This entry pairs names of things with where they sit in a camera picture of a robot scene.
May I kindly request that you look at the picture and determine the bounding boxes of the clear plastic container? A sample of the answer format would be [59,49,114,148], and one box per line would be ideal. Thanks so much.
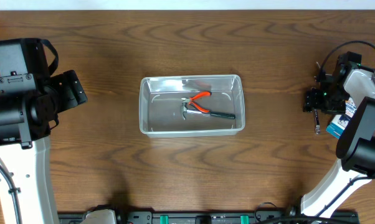
[139,74,245,138]

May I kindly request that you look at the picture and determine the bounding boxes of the small claw hammer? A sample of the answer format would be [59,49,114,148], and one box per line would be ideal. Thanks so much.
[181,103,235,120]

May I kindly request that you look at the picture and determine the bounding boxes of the red handled cutting pliers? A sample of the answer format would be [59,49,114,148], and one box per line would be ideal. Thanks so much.
[182,91,212,114]

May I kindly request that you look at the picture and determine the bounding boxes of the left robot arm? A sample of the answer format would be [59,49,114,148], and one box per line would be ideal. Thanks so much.
[0,38,87,223]

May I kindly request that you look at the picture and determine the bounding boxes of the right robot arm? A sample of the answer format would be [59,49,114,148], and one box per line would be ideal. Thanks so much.
[299,52,375,218]

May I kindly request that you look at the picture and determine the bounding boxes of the blue white product box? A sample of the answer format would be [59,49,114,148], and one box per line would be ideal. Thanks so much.
[326,98,356,139]

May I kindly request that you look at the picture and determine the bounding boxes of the silver ring spanner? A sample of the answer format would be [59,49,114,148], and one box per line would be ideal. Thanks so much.
[313,109,321,134]

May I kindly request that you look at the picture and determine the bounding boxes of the black mounting rail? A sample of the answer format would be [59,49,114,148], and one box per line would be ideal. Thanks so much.
[59,205,360,224]

